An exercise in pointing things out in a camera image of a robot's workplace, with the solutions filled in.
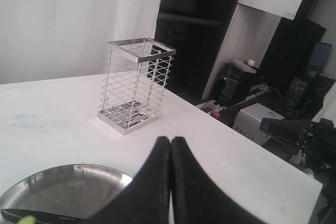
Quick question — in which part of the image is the round steel plate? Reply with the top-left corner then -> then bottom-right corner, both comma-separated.
1,164 -> 132,219

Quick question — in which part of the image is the black computer tower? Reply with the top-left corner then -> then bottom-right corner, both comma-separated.
217,60 -> 257,107

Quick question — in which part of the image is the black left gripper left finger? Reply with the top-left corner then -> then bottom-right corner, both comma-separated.
83,136 -> 171,223

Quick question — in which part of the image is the blue computer monitor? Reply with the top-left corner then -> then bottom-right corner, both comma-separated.
308,42 -> 333,68

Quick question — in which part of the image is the wire metal utensil holder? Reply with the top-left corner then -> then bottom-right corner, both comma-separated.
98,38 -> 176,135

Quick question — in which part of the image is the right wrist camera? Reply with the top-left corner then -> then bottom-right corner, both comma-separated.
259,118 -> 311,155

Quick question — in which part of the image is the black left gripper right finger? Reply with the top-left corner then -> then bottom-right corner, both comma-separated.
171,136 -> 263,223

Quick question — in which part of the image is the green cucumber piece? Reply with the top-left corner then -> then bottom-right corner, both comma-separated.
17,216 -> 37,224

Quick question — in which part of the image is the black cabinet column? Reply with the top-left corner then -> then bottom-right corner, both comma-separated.
155,0 -> 238,100

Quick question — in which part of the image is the white equipment box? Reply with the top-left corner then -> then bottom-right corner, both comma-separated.
232,103 -> 284,145

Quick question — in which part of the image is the black knife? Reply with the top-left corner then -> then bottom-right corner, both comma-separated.
1,209 -> 83,223

